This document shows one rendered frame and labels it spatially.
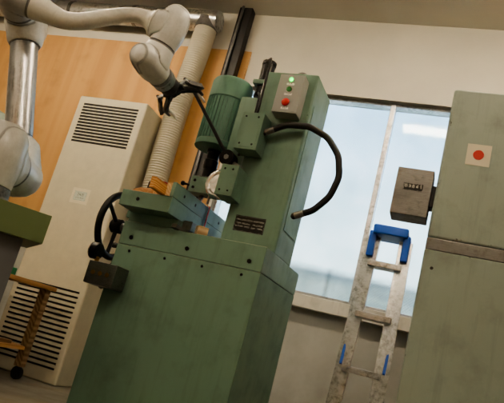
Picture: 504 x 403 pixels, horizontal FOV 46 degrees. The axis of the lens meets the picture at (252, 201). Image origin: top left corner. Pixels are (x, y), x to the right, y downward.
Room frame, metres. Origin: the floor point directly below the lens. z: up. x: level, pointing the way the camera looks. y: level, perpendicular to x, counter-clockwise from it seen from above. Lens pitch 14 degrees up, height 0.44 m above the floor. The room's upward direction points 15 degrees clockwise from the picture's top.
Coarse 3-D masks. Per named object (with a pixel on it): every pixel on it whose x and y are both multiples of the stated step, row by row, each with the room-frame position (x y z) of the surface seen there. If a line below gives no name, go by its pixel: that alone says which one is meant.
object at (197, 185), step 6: (192, 180) 2.30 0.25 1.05; (198, 180) 2.29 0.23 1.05; (204, 180) 2.28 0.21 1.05; (192, 186) 2.30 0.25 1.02; (198, 186) 2.29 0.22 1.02; (204, 186) 2.28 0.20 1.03; (192, 192) 2.31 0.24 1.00; (198, 192) 2.29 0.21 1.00; (204, 192) 2.28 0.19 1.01; (210, 198) 2.33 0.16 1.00
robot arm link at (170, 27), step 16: (32, 0) 1.88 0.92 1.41; (48, 0) 1.90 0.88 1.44; (32, 16) 1.91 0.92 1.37; (48, 16) 1.90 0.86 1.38; (64, 16) 1.89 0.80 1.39; (80, 16) 1.89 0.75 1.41; (96, 16) 1.89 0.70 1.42; (112, 16) 1.89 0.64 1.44; (128, 16) 1.89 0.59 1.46; (144, 16) 1.88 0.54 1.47; (160, 16) 1.86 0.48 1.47; (176, 16) 1.86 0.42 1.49; (160, 32) 1.87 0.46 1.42; (176, 32) 1.87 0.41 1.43; (176, 48) 1.91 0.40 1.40
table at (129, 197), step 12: (132, 192) 2.10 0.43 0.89; (144, 192) 2.08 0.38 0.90; (120, 204) 2.12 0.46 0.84; (132, 204) 2.09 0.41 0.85; (144, 204) 2.07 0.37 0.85; (156, 204) 2.05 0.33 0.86; (168, 204) 2.04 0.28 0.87; (180, 204) 2.10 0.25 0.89; (168, 216) 2.10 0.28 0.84; (180, 216) 2.12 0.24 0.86; (192, 216) 2.20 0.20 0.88
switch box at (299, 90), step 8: (280, 80) 2.06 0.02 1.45; (288, 80) 2.04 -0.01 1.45; (296, 80) 2.03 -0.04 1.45; (304, 80) 2.02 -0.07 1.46; (280, 88) 2.05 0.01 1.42; (296, 88) 2.03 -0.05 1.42; (304, 88) 2.04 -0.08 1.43; (280, 96) 2.05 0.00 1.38; (288, 96) 2.04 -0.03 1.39; (296, 96) 2.02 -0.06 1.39; (304, 96) 2.06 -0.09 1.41; (280, 104) 2.04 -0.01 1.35; (288, 104) 2.03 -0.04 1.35; (296, 104) 2.02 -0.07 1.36; (272, 112) 2.07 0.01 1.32; (280, 112) 2.05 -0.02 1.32; (288, 112) 2.03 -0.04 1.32; (296, 112) 2.02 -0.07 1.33
